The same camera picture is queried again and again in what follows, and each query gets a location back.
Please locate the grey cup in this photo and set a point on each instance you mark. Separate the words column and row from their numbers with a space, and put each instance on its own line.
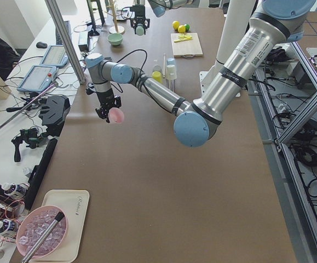
column 157, row 68

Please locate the yellow lemon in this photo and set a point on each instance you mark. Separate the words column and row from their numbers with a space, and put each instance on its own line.
column 175, row 24
column 181, row 29

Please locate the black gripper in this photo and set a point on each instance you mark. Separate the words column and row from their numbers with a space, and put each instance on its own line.
column 139, row 17
column 105, row 98

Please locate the aluminium frame column left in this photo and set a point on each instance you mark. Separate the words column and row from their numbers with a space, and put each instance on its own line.
column 57, row 18

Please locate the drink bottle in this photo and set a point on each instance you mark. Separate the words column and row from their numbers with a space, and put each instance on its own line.
column 9, row 228
column 15, row 191

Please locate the white wire cup rack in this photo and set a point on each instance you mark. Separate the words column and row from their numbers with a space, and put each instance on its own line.
column 171, row 84

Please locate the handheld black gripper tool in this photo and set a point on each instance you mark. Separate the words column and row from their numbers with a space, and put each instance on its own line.
column 30, row 136

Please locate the yellow cup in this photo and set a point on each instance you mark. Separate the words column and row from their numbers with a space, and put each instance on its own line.
column 157, row 75

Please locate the mint green cup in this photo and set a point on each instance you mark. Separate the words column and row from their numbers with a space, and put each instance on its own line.
column 140, row 30

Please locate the aluminium frame rail right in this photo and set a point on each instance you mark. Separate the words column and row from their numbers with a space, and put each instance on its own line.
column 284, row 95

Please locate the pink bowl with ice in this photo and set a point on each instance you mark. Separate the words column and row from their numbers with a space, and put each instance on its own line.
column 41, row 231

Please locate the cream tray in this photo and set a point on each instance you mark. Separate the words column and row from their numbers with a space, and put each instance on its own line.
column 73, row 204

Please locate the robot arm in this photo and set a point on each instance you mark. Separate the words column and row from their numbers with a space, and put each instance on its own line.
column 250, row 32
column 158, row 8

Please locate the metal rod on desk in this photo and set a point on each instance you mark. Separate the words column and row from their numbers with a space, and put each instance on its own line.
column 53, row 85

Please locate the blue teach pendant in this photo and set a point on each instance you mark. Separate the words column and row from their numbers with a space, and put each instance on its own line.
column 38, row 78
column 55, row 56

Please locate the yellow plastic knife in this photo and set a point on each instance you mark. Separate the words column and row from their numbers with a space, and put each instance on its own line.
column 181, row 40

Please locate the drink bottle upper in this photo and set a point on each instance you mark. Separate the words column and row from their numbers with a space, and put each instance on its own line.
column 15, row 191

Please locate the black computer mouse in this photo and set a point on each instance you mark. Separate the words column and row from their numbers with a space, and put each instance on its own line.
column 41, row 45

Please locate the blue teach pendant near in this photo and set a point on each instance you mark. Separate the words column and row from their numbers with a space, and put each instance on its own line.
column 38, row 78

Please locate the black flat case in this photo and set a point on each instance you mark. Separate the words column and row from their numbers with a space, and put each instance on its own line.
column 38, row 173

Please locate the blue teach pendant far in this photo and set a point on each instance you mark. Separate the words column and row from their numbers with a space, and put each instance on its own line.
column 55, row 56

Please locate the light blue cup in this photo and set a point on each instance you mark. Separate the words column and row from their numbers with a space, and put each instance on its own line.
column 170, row 61

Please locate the drink bottle lower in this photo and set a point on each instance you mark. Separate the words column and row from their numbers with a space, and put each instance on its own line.
column 9, row 228

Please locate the pink cup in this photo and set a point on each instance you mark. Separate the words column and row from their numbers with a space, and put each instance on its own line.
column 116, row 115

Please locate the cream white cup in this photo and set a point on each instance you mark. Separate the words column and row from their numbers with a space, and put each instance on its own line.
column 171, row 73

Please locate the wooden stand with round base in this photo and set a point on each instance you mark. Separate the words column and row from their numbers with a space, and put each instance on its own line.
column 114, row 27

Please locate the wooden cutting board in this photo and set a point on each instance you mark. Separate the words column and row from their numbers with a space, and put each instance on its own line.
column 186, row 48

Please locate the green bowl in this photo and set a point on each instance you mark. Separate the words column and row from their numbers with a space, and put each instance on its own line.
column 115, row 39

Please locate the steel scoop handle in bowl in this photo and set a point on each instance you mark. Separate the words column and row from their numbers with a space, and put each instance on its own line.
column 60, row 215

